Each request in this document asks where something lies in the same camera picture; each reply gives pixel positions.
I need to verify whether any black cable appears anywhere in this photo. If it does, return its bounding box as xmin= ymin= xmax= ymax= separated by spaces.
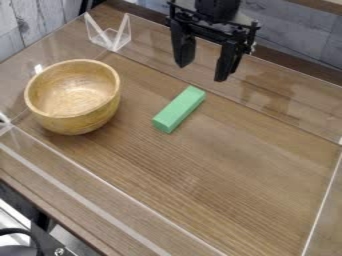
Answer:
xmin=0 ymin=227 xmax=44 ymax=256

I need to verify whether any green rectangular block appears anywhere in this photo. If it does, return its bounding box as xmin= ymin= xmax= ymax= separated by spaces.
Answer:
xmin=152 ymin=86 xmax=205 ymax=134

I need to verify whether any black metal table bracket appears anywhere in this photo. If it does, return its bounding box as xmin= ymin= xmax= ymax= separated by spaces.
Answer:
xmin=29 ymin=223 xmax=77 ymax=256

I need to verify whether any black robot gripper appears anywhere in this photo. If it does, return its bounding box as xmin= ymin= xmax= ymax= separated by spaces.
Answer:
xmin=167 ymin=0 xmax=260 ymax=82

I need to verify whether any clear acrylic corner bracket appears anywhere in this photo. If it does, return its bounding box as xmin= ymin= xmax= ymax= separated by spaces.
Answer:
xmin=84 ymin=12 xmax=131 ymax=52

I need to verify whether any wooden bowl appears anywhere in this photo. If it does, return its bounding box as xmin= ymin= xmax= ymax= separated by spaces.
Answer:
xmin=24 ymin=59 xmax=120 ymax=135

